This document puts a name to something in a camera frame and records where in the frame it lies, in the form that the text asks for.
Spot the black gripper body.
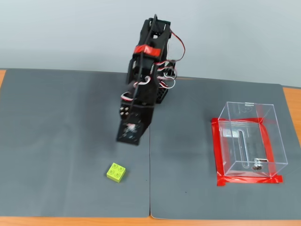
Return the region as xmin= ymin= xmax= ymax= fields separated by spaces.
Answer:
xmin=119 ymin=98 xmax=155 ymax=126

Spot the green lego block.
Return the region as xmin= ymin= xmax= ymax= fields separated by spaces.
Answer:
xmin=105 ymin=162 xmax=127 ymax=183

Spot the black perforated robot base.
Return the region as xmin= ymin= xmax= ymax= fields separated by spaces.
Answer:
xmin=155 ymin=85 xmax=170 ymax=105

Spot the transparent acrylic box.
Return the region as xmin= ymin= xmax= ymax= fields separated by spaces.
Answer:
xmin=217 ymin=101 xmax=289 ymax=178

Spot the black table clamp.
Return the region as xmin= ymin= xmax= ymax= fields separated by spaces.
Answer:
xmin=164 ymin=60 xmax=177 ymax=80

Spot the red tape strip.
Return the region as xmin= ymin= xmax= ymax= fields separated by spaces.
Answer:
xmin=212 ymin=116 xmax=268 ymax=126
xmin=258 ymin=122 xmax=278 ymax=179
xmin=211 ymin=117 xmax=228 ymax=187
xmin=216 ymin=175 xmax=284 ymax=187

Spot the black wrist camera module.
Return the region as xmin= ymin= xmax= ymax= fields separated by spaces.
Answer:
xmin=116 ymin=120 xmax=145 ymax=146

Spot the short red white servo wire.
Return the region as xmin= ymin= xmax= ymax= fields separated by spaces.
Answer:
xmin=120 ymin=75 xmax=151 ymax=103

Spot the black camera cable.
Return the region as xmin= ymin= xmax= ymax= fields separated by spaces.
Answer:
xmin=130 ymin=13 xmax=158 ymax=112

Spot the long red white servo wire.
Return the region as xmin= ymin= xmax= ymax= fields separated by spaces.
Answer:
xmin=157 ymin=30 xmax=186 ymax=89

